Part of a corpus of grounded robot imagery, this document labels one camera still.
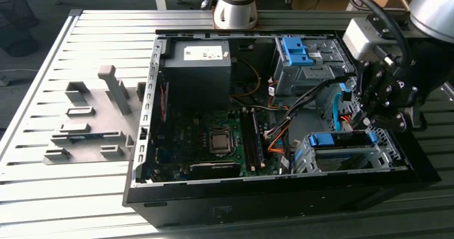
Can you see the RAM stick blue label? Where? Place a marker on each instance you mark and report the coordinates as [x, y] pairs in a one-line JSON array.
[[256, 138]]

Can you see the silver CPU in socket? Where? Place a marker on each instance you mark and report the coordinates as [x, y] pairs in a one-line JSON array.
[[219, 140]]

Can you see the grey power supply unit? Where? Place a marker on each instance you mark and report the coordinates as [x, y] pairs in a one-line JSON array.
[[197, 77]]

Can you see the hard disk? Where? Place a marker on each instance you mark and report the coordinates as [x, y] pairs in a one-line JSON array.
[[320, 140]]

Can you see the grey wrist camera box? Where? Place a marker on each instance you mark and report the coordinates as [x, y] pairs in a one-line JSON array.
[[362, 37]]

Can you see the grey parts rack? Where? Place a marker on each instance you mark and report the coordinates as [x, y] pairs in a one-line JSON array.
[[113, 90]]

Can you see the dark RAM stick spare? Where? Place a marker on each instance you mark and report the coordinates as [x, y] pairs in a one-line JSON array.
[[88, 137]]

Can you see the silver disk bay cage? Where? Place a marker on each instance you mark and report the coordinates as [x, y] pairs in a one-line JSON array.
[[340, 150]]

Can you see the black mesh wastebasket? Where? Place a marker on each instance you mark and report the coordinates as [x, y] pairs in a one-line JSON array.
[[17, 32]]

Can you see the black graphics card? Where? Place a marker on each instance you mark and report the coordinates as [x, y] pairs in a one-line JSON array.
[[216, 170]]

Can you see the green motherboard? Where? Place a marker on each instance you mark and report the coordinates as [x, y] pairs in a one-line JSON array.
[[191, 143]]

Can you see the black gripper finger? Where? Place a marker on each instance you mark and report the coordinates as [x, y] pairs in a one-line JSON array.
[[370, 90], [394, 120]]

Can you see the blue plastic bay latch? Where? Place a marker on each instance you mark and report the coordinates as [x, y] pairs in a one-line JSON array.
[[295, 51]]

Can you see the black open PC case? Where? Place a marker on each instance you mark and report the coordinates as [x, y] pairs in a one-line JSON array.
[[248, 204]]

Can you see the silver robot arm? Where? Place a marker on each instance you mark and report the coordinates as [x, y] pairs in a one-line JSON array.
[[235, 10]]

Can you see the grey optical drive cage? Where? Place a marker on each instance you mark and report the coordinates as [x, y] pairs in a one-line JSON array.
[[308, 74]]

